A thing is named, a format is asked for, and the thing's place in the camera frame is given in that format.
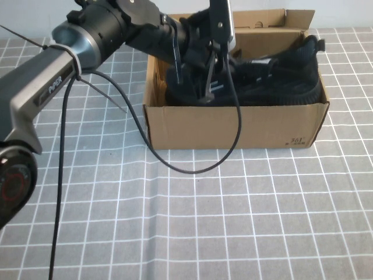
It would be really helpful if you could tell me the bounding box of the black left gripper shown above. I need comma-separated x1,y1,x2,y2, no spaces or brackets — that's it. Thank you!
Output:
163,13,231,104

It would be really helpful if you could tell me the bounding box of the black knit sneaker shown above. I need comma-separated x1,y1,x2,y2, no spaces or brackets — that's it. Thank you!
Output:
164,62,237,107
230,34,326,107

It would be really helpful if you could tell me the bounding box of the brown cardboard shoe box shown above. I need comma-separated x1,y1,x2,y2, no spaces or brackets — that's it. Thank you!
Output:
142,8,330,150

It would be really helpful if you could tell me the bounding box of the grey plastic zip tie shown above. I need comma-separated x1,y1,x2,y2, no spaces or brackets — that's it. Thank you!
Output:
48,43,128,114

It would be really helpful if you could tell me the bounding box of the grey white-grid tablecloth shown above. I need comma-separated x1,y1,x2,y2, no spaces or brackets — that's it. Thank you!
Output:
0,27,373,280

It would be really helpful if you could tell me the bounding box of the dark plastic zip tie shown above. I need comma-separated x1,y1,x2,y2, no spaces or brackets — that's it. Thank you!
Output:
0,24,50,50

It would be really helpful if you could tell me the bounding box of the black camera cable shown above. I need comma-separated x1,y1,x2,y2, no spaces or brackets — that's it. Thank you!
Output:
48,43,242,280

